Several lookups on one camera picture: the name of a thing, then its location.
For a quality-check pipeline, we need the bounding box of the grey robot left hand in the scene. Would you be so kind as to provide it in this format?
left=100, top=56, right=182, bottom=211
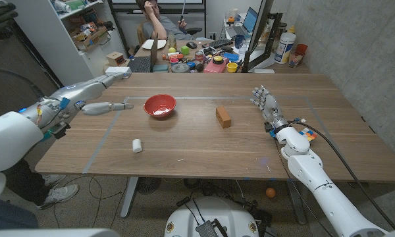
left=51, top=71, right=135, bottom=117

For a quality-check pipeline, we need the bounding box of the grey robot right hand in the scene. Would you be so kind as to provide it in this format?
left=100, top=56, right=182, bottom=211
left=250, top=85, right=289, bottom=131

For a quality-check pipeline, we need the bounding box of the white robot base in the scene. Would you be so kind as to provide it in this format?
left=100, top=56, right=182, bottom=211
left=163, top=196, right=261, bottom=237

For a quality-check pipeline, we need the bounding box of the brown wooden block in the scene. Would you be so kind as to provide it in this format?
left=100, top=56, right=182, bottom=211
left=215, top=105, right=232, bottom=129

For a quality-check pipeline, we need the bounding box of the red bowl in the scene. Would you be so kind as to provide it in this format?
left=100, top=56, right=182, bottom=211
left=143, top=93, right=177, bottom=119

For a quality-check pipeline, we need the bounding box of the white power strip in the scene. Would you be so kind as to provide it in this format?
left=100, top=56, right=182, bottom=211
left=104, top=66, right=132, bottom=78

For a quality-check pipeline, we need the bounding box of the small wooden box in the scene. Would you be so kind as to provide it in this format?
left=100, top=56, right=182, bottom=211
left=105, top=51, right=128, bottom=67

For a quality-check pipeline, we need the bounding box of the colourful puzzle cube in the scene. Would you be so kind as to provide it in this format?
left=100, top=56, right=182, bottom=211
left=298, top=127, right=318, bottom=142

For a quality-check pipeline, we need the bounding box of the cardboard box of parts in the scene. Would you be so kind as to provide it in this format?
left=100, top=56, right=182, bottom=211
left=72, top=26, right=109, bottom=52

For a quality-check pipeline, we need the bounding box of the printed drinking glass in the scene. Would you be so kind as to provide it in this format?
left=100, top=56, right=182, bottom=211
left=288, top=51, right=303, bottom=69

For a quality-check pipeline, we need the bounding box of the white shelf unit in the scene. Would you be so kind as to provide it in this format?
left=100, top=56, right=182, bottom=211
left=11, top=0, right=132, bottom=86

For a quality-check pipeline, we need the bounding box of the white canister with blue label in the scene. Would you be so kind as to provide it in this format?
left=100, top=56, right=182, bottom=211
left=274, top=32, right=297, bottom=65

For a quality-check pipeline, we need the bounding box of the black laptop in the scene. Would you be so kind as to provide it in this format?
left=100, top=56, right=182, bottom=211
left=127, top=32, right=159, bottom=73

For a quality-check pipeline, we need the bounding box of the pink box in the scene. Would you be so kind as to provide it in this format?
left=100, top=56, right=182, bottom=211
left=203, top=58, right=230, bottom=74

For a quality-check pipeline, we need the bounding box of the black computer monitor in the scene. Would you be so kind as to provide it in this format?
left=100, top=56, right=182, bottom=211
left=242, top=0, right=284, bottom=73

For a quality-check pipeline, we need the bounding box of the black keyboard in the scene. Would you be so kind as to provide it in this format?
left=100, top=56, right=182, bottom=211
left=209, top=38, right=234, bottom=49

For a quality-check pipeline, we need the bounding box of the white plate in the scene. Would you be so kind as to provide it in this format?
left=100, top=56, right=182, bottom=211
left=141, top=39, right=167, bottom=51

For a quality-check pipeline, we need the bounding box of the silver laptop with blue screen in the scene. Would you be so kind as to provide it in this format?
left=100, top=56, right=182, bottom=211
left=224, top=6, right=259, bottom=39

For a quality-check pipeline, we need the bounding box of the grey table leg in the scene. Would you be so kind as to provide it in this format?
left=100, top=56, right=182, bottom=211
left=120, top=176, right=140, bottom=219
left=286, top=180, right=307, bottom=225

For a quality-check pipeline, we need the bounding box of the seated person in grey shirt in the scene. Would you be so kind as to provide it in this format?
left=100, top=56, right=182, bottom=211
left=134, top=0, right=194, bottom=41

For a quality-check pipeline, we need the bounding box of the standing person with white sneakers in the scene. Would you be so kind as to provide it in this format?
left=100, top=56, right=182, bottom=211
left=3, top=157, right=80, bottom=211

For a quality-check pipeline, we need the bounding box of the black fan under table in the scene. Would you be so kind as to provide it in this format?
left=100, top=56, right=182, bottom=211
left=136, top=176, right=162, bottom=195

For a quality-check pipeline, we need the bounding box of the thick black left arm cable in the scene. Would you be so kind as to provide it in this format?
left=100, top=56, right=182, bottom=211
left=0, top=67, right=45, bottom=99

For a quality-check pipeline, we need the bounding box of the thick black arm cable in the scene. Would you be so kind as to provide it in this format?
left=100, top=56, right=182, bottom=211
left=0, top=67, right=45, bottom=99
left=288, top=120, right=395, bottom=231

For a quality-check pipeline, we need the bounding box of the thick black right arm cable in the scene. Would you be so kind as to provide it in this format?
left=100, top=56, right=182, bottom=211
left=288, top=120, right=395, bottom=231

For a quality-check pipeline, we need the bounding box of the whiteboard with black frame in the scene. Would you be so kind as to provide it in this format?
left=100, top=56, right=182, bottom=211
left=107, top=0, right=207, bottom=14

